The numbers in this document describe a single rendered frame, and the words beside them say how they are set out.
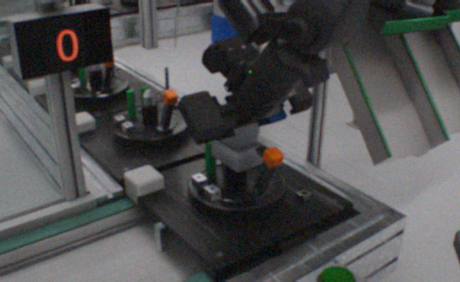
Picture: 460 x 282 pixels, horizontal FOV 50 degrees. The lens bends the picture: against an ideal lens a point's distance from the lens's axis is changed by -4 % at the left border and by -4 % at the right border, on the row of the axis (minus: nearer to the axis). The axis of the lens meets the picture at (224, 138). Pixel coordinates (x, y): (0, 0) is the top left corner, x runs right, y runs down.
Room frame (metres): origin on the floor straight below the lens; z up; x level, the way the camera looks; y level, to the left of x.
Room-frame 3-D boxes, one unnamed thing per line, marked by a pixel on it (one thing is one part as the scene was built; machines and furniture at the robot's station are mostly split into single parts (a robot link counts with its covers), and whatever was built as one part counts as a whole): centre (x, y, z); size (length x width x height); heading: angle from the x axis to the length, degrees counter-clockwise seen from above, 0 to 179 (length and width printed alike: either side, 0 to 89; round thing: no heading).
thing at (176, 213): (0.64, -0.02, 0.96); 0.24 x 0.24 x 0.02; 36
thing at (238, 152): (0.65, -0.01, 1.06); 0.08 x 0.04 x 0.07; 36
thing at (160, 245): (0.56, 0.09, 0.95); 0.01 x 0.01 x 0.04; 36
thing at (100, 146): (0.84, 0.13, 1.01); 0.24 x 0.24 x 0.13; 36
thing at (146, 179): (0.66, 0.12, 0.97); 0.05 x 0.05 x 0.04; 36
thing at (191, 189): (0.64, -0.02, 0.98); 0.14 x 0.14 x 0.02
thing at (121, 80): (1.04, 0.28, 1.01); 0.24 x 0.24 x 0.13; 36
